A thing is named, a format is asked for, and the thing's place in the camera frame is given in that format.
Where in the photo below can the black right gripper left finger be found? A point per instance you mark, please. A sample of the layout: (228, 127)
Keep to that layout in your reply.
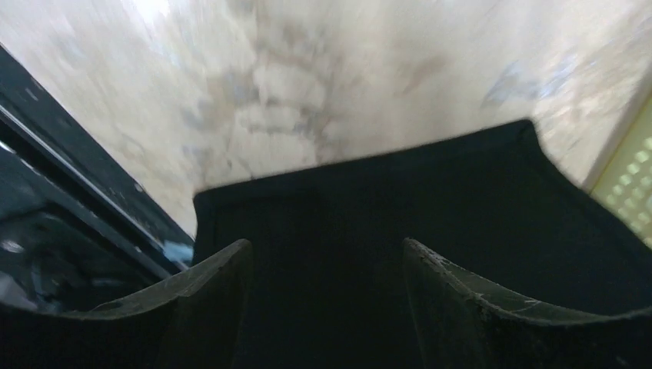
(190, 320)

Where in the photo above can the black fabric tote bag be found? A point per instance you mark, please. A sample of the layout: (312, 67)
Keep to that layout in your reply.
(328, 289)

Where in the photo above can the green plastic basket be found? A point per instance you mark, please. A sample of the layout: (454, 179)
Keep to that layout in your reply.
(621, 177)

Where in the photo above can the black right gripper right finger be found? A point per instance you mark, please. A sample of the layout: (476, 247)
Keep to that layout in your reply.
(463, 320)

